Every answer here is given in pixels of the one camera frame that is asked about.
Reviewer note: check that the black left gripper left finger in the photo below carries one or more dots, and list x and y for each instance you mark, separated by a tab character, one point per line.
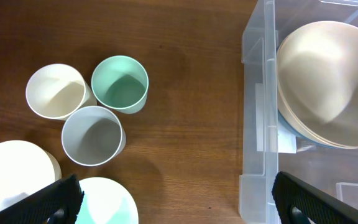
59	202

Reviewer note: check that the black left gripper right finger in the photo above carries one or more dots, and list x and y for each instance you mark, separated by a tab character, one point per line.
299	202

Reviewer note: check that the mint small bowl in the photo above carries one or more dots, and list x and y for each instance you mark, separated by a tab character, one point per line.
106	202

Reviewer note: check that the white small bowl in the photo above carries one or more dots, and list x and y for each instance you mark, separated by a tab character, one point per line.
25	168

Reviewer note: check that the grey plastic cup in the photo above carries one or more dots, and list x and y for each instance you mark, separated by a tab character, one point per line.
92	136

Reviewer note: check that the blue shallow bowl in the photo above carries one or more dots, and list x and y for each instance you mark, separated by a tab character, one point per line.
286	125

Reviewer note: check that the cream plastic cup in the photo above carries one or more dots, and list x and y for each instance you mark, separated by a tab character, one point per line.
57	90

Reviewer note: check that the mint green plastic cup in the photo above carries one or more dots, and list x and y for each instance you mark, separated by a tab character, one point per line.
121	83

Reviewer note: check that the beige shallow bowl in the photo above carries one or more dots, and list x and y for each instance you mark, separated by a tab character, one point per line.
317	81

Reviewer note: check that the clear plastic storage bin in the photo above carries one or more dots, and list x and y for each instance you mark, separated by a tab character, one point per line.
270	145

